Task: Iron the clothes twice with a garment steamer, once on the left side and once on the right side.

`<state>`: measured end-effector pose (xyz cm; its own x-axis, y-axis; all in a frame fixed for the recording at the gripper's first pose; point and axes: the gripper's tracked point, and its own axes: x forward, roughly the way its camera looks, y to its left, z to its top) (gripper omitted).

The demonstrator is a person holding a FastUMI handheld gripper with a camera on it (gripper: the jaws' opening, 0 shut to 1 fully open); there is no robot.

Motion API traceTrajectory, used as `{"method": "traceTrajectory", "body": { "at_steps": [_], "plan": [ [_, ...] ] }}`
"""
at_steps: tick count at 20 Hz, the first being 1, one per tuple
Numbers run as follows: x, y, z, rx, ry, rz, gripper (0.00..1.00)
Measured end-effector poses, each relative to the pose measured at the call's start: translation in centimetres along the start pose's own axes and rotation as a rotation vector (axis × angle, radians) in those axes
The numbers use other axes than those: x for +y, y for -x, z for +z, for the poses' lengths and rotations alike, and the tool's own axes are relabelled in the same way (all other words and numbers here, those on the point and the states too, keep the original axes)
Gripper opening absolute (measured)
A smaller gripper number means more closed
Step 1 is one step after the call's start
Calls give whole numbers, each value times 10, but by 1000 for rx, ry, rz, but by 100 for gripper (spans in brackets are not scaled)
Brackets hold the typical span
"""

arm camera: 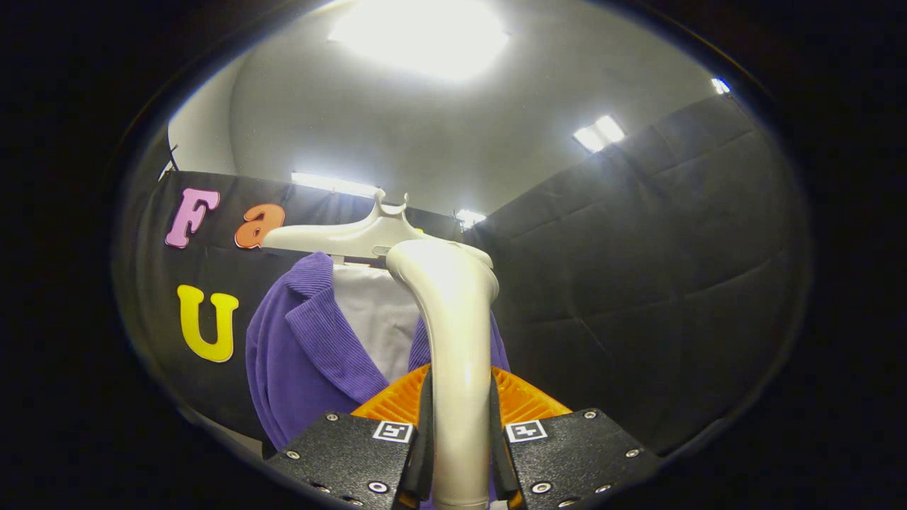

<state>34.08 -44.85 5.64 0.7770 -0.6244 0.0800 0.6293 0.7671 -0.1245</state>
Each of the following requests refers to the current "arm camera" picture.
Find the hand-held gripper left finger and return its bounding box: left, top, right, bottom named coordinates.
left=266, top=365, right=434, bottom=510

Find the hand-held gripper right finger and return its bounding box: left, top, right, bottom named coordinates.
left=489, top=365, right=663, bottom=510

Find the white garment steamer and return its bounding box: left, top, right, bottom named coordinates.
left=386, top=239, right=500, bottom=510

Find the purple corduroy jacket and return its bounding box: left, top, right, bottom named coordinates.
left=245, top=251, right=511, bottom=451

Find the white shirt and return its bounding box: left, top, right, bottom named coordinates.
left=332, top=263, right=426, bottom=383

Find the cream plastic clothes hanger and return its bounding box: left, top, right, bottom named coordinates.
left=261, top=190, right=493, bottom=268

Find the long ceiling light panel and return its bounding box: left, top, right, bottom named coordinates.
left=291, top=171, right=383, bottom=199

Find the double ceiling light panel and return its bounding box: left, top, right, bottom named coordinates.
left=573, top=115, right=626, bottom=153

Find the large ceiling light panel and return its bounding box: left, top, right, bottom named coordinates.
left=327, top=0, right=511, bottom=80

